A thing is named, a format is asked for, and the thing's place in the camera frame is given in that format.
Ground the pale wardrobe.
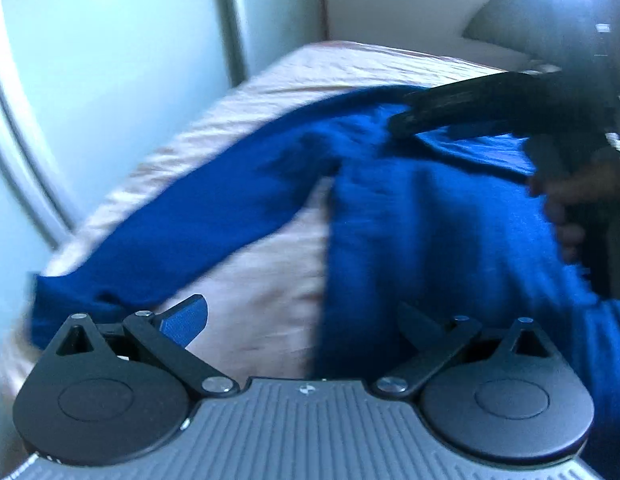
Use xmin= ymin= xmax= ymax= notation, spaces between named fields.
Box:
xmin=0 ymin=0 xmax=325 ymax=281

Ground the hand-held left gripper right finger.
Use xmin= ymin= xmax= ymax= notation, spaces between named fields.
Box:
xmin=372 ymin=302 xmax=558 ymax=400

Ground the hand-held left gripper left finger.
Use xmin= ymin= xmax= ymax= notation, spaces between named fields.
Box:
xmin=41 ymin=294 xmax=241 ymax=400

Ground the blue sweater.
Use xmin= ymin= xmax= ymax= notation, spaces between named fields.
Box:
xmin=27 ymin=85 xmax=620 ymax=461

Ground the person's right hand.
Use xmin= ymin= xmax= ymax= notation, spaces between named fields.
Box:
xmin=528 ymin=152 xmax=620 ymax=263

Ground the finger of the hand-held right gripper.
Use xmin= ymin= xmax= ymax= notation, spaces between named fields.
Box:
xmin=389 ymin=72 xmax=520 ymax=138

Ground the grey headboard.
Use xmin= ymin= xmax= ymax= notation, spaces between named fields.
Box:
xmin=462 ymin=0 xmax=598 ymax=76

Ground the pink bed sheet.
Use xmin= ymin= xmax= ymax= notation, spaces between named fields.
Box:
xmin=0 ymin=40 xmax=620 ymax=480

